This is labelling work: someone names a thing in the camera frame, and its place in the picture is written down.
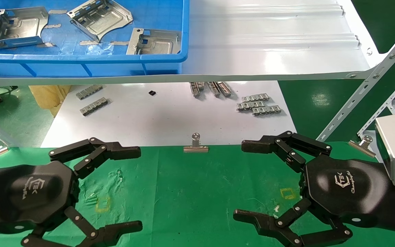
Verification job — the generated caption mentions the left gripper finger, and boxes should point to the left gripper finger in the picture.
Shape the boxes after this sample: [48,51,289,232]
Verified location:
[21,205,143,247]
[49,137,142,179]

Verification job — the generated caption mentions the wide slotted metal angle bar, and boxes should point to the wide slotted metal angle bar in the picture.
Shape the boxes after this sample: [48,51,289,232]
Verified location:
[316,17,395,143]

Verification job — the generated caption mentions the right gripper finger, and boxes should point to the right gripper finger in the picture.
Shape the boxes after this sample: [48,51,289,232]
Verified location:
[241,130,333,173]
[233,198,353,247]

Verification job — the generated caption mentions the stamped sheet metal bracket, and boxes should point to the stamped sheet metal bracket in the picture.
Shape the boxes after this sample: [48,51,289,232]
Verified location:
[0,7,49,49]
[67,0,133,44]
[126,28,182,56]

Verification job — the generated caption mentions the blue plastic bin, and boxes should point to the blue plastic bin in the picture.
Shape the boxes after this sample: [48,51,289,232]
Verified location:
[0,0,190,78]

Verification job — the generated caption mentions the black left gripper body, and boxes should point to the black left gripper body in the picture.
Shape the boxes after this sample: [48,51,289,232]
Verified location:
[0,161,80,237]

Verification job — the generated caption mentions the short metal rail piece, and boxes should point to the short metal rail piece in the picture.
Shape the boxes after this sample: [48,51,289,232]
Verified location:
[189,82,205,98]
[217,81,232,97]
[207,81,221,98]

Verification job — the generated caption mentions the green table cloth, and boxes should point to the green table cloth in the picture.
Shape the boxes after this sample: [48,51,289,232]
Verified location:
[0,141,395,247]

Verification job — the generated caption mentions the small toothed metal clip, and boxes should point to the small toothed metal clip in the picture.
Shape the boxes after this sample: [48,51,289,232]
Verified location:
[76,84,103,101]
[236,101,266,112]
[241,93,270,103]
[80,97,109,117]
[251,105,282,116]

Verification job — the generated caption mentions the yellow foam bag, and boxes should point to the yellow foam bag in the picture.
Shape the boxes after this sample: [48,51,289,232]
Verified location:
[28,85,72,117]

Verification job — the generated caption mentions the white ribbed shelf panel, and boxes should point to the white ribbed shelf panel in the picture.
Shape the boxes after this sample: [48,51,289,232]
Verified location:
[0,0,388,86]

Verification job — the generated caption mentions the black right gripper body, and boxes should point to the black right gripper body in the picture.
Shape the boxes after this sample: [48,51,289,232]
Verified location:
[300,155,391,227]

